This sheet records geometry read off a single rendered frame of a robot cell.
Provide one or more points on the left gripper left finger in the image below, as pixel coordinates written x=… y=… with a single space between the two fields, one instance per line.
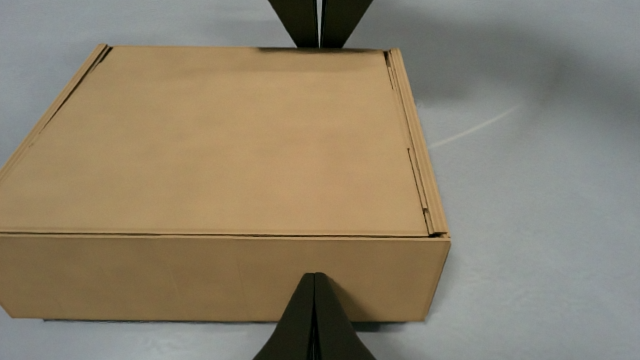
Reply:
x=293 y=337

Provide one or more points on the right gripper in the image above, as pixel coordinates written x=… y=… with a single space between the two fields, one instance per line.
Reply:
x=298 y=18

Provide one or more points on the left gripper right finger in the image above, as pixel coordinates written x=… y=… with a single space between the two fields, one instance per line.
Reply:
x=334 y=336

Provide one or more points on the brown cardboard box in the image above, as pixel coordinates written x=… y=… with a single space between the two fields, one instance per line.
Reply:
x=205 y=168

